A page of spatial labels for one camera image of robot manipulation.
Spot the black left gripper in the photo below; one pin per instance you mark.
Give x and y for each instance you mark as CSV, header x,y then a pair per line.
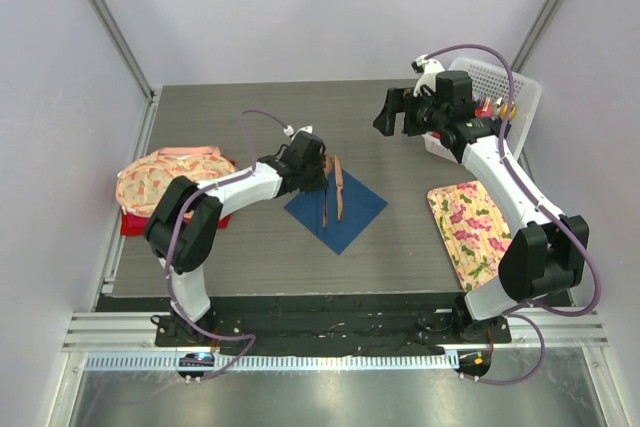
x,y
320,182

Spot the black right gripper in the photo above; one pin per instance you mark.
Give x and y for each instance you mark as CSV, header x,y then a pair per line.
x,y
395,98

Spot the rose gold spoon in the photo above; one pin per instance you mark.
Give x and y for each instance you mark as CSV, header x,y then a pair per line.
x,y
327,169

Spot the blue paper napkin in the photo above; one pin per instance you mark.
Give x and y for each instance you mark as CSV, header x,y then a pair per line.
x,y
361,207

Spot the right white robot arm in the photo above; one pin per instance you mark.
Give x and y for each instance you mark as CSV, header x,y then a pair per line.
x,y
545,255

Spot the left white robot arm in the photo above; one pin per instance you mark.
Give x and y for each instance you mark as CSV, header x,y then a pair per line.
x,y
182,228

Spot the red napkin stack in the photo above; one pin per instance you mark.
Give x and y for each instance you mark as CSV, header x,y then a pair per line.
x,y
132,225

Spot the white plastic basket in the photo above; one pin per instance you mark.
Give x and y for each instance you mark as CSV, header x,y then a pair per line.
x,y
490,81

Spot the gold spoon in basket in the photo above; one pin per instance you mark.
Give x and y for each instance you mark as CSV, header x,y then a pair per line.
x,y
508,110

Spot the floral tray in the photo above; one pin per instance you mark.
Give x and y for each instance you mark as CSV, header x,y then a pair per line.
x,y
473,230

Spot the floral mesh laundry bag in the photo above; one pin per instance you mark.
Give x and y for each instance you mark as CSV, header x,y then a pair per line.
x,y
141,185

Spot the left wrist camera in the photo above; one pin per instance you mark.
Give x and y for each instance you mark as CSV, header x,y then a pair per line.
x,y
291,132

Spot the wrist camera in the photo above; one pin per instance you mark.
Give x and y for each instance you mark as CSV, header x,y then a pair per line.
x,y
426,69
291,132

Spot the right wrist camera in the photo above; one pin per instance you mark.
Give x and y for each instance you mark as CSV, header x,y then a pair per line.
x,y
426,69

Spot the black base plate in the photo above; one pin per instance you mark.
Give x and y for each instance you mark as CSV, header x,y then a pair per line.
x,y
385,324

